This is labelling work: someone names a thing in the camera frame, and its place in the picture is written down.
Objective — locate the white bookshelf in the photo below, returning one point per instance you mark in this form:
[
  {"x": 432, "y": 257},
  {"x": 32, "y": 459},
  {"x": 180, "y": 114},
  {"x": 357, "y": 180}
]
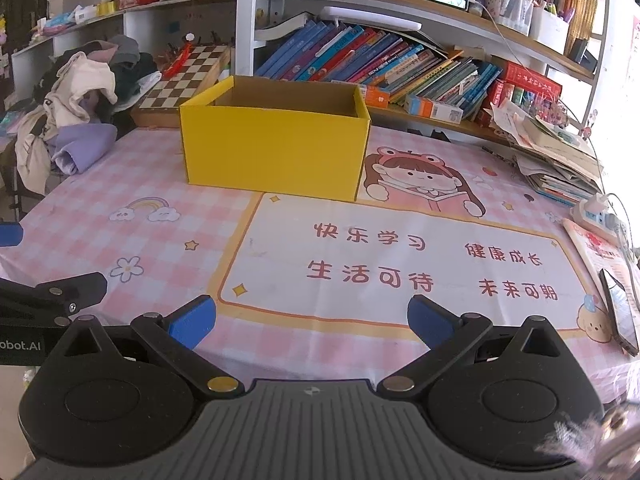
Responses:
[{"x": 245, "y": 10}]

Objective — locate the pink checked desktop mat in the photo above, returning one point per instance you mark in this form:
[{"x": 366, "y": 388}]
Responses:
[{"x": 325, "y": 260}]

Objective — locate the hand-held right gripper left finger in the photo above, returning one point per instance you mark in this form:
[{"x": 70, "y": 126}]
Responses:
[{"x": 192, "y": 322}]

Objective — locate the white desk lamp bar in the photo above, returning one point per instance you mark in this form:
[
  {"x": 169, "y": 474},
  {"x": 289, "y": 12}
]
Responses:
[{"x": 370, "y": 17}]

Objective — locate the red thick book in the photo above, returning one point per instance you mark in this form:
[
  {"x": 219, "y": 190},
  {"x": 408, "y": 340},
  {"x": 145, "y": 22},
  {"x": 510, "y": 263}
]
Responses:
[{"x": 530, "y": 82}]

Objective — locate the brown white chessboard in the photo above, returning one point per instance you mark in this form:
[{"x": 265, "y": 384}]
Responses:
[{"x": 185, "y": 80}]

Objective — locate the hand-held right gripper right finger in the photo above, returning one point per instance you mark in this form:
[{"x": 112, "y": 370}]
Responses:
[{"x": 430, "y": 322}]

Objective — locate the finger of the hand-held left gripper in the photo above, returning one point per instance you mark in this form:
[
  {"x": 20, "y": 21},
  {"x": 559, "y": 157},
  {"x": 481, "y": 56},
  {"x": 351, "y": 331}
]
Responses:
[
  {"x": 50, "y": 296},
  {"x": 10, "y": 235}
]

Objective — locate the yellow cardboard box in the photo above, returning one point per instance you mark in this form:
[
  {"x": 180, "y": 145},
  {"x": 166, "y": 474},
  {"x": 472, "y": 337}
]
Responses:
[{"x": 270, "y": 150}]

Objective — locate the red tassel charm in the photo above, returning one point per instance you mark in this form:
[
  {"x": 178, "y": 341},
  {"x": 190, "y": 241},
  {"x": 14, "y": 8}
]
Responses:
[{"x": 181, "y": 52}]

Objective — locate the thick white book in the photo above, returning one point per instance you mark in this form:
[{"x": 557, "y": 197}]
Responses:
[{"x": 285, "y": 27}]

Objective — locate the pile of clothes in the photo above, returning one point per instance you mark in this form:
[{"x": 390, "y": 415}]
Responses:
[{"x": 80, "y": 85}]

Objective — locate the clear pen holder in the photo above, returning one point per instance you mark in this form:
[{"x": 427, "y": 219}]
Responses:
[{"x": 512, "y": 10}]

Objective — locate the small orange box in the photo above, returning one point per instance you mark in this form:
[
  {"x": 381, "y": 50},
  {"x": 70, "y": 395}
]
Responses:
[{"x": 377, "y": 96}]

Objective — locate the pale fluffy cloth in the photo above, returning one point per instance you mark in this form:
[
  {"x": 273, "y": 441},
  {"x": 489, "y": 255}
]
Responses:
[{"x": 575, "y": 440}]

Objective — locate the orange white long carton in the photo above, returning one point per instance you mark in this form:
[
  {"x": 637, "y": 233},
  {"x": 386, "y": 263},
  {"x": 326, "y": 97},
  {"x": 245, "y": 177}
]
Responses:
[{"x": 435, "y": 109}]

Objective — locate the stack of papers and books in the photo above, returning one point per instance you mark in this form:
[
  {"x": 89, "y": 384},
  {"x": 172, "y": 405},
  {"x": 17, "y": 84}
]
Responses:
[{"x": 550, "y": 160}]

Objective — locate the row of blue purple books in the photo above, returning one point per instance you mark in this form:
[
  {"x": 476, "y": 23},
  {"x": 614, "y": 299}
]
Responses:
[{"x": 350, "y": 55}]

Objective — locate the white power strip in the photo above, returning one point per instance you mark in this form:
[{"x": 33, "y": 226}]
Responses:
[{"x": 597, "y": 215}]

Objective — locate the small black box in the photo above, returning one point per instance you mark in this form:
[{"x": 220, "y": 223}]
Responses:
[{"x": 584, "y": 55}]

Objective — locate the pink printed booklet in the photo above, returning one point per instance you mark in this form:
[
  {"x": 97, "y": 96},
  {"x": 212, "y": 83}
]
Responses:
[{"x": 590, "y": 255}]

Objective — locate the white pen storage box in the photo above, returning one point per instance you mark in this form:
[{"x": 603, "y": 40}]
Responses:
[{"x": 550, "y": 30}]

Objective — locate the dark smartphone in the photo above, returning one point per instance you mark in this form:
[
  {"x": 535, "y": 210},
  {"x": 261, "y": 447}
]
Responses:
[{"x": 622, "y": 315}]

